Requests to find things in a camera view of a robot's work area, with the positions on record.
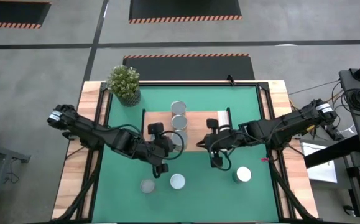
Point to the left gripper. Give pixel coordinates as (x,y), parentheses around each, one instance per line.
(153,147)

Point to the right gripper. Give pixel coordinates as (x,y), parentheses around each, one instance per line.
(229,140)

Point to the pale green oranges can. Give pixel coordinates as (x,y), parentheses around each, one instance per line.
(180,137)

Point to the peaches can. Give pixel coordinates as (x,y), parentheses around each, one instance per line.
(179,122)

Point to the tomatoes can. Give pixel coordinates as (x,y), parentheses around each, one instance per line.
(178,181)

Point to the pineapple can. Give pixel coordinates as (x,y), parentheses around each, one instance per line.
(178,107)

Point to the short mandarin oranges can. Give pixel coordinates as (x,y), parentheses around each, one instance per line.
(147,185)

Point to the cherries can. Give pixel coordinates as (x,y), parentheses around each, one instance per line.
(243,174)

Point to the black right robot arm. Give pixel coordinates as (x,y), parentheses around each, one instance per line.
(291,121)

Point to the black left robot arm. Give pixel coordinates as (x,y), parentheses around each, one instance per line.
(83,126)

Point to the green table mat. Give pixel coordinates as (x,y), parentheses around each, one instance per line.
(198,199)

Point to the pink tape marker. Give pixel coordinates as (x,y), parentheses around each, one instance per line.
(265,160)

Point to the black floor mat striped edge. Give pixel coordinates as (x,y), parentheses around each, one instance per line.
(11,12)
(185,9)
(192,67)

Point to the white-flowered plant striped pot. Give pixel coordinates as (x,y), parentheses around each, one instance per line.
(123,82)

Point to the white paper sheet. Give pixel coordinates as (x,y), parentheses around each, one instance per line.
(322,172)

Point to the black flat bar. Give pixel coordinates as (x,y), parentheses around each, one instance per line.
(332,152)

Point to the black power adapter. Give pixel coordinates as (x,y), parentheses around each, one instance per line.
(334,132)

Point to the grey equipment cart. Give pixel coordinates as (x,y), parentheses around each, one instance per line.
(349,82)

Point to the black computer mouse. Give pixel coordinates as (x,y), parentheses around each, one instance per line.
(349,210)

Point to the wooden shelf black frame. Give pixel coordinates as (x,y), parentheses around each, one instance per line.
(196,124)

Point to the black aluminium table frame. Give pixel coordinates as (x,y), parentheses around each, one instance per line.
(198,83)

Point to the black table-level camera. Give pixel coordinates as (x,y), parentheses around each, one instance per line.
(230,79)

